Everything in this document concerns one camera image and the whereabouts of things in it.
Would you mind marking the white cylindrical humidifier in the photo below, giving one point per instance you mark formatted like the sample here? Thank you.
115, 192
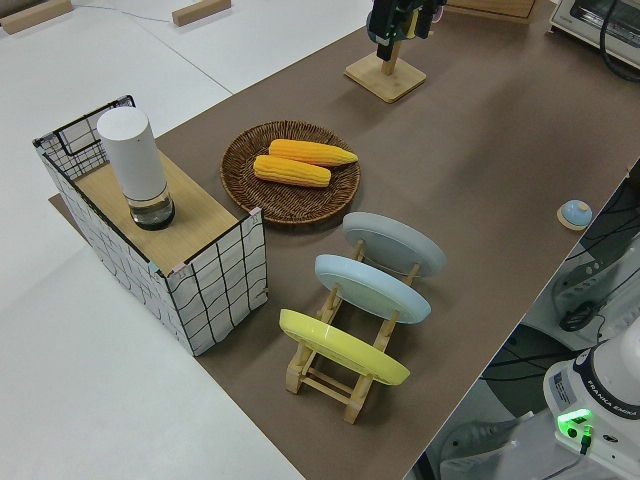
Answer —
132, 160

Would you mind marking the wooden plate rack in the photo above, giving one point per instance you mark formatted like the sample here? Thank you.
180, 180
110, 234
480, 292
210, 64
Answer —
325, 385

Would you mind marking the brown table mat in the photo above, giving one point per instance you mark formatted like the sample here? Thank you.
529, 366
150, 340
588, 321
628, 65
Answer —
475, 150

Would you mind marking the dark teal mug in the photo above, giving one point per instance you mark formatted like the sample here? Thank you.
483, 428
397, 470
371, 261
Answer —
370, 26

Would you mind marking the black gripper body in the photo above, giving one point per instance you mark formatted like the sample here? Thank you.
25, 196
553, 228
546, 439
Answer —
410, 4

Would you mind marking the round wicker basket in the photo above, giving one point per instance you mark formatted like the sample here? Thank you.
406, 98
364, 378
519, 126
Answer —
250, 192

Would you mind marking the wooden drawer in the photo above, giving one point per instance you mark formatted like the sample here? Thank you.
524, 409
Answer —
490, 13

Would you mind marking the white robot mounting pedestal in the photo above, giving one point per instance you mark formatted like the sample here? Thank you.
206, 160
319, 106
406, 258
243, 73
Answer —
500, 450

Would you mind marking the wooden mug tree stand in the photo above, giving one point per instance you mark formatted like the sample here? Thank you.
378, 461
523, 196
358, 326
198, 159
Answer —
387, 80

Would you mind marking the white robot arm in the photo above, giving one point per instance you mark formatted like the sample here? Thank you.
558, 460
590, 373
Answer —
600, 390

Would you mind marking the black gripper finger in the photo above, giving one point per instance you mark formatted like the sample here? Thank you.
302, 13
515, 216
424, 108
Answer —
427, 22
387, 30

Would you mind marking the yellow corn cob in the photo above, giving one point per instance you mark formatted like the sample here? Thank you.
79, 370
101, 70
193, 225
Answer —
290, 171
315, 152

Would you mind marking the light blue plate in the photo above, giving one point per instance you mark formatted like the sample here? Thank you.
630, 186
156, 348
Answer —
370, 287

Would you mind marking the beige toaster oven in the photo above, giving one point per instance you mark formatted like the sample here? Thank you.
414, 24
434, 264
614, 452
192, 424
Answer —
580, 20

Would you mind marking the wooden cabinet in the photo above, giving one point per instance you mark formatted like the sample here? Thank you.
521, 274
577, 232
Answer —
500, 3

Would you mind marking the yellow plate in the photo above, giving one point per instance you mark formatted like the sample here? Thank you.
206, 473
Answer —
340, 347

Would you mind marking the white perforated frame bracket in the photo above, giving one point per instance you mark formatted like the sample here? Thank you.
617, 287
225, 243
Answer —
585, 280

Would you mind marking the blue service bell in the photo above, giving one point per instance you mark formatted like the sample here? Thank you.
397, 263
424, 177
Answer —
576, 212

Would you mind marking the grey plate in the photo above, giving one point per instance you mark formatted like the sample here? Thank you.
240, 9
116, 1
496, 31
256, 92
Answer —
395, 242

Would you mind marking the wooden block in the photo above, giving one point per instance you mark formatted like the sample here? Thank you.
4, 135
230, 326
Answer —
200, 12
35, 15

